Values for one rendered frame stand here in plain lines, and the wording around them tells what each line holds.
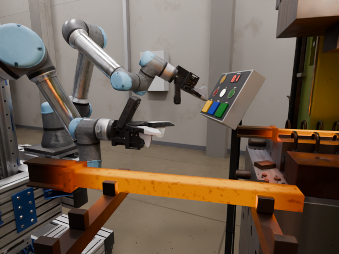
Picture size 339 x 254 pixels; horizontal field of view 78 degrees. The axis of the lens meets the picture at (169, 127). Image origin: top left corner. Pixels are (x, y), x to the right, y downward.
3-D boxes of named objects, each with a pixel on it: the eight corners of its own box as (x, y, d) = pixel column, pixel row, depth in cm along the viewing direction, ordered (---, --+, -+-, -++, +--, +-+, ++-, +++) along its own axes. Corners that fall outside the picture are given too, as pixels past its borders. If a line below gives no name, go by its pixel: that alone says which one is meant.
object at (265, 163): (261, 170, 54) (262, 165, 53) (253, 166, 56) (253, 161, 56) (275, 168, 55) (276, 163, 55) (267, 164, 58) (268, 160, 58)
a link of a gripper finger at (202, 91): (215, 91, 98) (199, 81, 96) (208, 103, 99) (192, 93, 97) (212, 91, 101) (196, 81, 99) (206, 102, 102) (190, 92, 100)
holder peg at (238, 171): (235, 179, 61) (236, 171, 61) (235, 176, 64) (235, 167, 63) (250, 181, 60) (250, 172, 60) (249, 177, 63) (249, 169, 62)
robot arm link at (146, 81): (121, 86, 95) (132, 66, 90) (136, 86, 105) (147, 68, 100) (133, 97, 93) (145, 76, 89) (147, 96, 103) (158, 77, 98)
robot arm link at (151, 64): (138, 63, 98) (147, 47, 95) (158, 76, 101) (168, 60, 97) (135, 67, 91) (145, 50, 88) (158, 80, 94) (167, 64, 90)
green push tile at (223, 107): (219, 117, 101) (228, 104, 100) (214, 115, 108) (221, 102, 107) (222, 119, 101) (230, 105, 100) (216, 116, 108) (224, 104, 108)
